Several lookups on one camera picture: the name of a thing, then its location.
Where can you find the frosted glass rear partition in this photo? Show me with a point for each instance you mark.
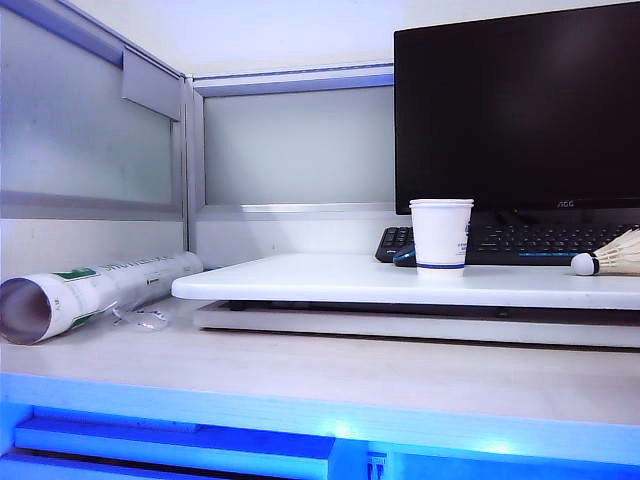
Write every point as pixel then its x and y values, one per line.
pixel 300 150

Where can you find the white feather shuttlecock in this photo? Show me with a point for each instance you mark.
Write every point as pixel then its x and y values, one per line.
pixel 583 263

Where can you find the white lap desk base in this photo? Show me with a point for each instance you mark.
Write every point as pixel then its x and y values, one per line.
pixel 350 327

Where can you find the grey partition bracket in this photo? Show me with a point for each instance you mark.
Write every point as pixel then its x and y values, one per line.
pixel 150 85

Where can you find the black AOC computer monitor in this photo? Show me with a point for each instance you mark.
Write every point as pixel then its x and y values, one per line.
pixel 500 100

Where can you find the black computer keyboard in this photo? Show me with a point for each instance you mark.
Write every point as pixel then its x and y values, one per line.
pixel 525 245

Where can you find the white cardboard shuttlecock tube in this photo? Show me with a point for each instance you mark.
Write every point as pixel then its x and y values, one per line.
pixel 100 295

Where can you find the white paper cup blue band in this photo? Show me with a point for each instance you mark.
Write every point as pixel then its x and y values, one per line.
pixel 440 240

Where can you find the frosted glass side partition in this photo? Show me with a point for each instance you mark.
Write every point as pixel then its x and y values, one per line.
pixel 75 135

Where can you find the white lap desk board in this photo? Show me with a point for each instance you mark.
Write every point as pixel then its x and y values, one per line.
pixel 300 280

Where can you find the clear plastic wrapper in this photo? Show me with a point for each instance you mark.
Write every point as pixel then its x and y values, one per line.
pixel 145 320

